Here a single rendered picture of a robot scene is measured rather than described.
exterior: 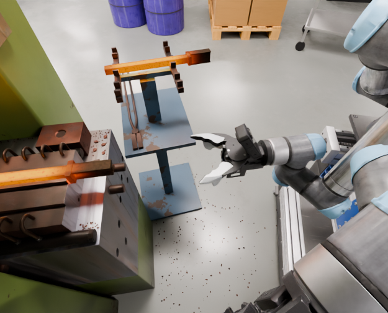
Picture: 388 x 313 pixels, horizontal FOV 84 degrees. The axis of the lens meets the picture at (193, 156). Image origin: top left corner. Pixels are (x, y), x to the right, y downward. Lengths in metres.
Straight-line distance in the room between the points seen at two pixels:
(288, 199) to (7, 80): 1.39
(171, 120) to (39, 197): 0.63
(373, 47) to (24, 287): 0.94
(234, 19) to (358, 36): 2.84
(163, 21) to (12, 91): 2.86
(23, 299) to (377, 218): 0.72
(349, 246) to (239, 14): 3.23
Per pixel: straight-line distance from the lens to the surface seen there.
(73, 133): 0.72
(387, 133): 0.61
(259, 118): 2.19
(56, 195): 0.60
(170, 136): 0.95
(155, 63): 0.89
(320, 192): 0.69
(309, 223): 1.47
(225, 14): 3.35
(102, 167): 0.56
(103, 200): 0.63
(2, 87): 0.78
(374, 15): 0.60
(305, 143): 0.63
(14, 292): 0.72
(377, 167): 0.42
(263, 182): 1.75
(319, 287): 0.26
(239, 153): 0.56
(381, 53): 0.60
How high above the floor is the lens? 1.44
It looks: 53 degrees down
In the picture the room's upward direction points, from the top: straight up
